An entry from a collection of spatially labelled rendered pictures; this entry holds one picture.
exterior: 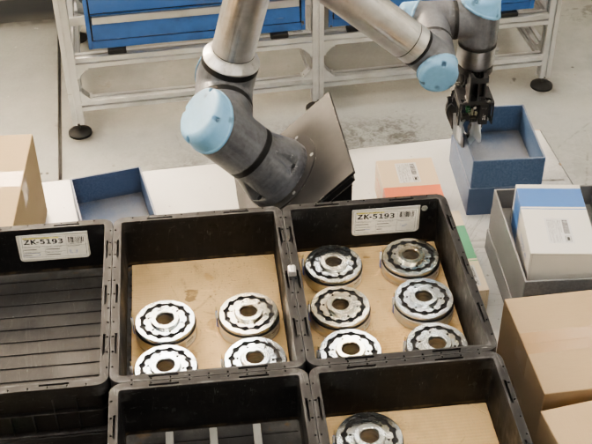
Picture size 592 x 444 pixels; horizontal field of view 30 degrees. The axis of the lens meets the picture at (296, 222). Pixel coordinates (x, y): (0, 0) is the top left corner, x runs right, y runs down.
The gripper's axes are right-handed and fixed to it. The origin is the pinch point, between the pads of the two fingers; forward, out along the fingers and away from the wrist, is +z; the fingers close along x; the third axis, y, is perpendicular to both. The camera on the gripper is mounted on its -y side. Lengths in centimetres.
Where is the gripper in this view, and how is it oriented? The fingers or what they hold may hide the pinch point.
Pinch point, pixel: (464, 139)
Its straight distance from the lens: 236.2
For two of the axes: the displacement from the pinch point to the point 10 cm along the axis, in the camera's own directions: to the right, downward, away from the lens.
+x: 10.0, -0.5, 0.5
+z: 0.1, 7.7, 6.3
